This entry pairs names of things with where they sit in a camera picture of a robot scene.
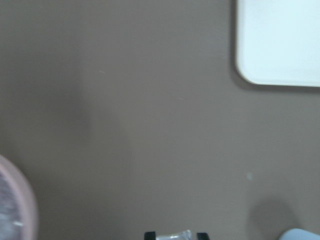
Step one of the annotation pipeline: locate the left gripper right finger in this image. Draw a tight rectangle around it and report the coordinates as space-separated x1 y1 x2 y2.
196 232 209 240

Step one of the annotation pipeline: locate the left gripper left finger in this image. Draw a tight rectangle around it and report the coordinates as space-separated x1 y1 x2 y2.
144 231 156 240

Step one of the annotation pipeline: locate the light blue cup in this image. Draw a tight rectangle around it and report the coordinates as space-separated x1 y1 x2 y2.
278 228 320 240

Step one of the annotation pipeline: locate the pink bowl of ice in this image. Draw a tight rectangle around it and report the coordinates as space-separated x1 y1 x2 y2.
0 156 39 240

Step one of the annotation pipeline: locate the cream rabbit tray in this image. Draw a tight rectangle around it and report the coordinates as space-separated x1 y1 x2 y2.
234 0 320 87

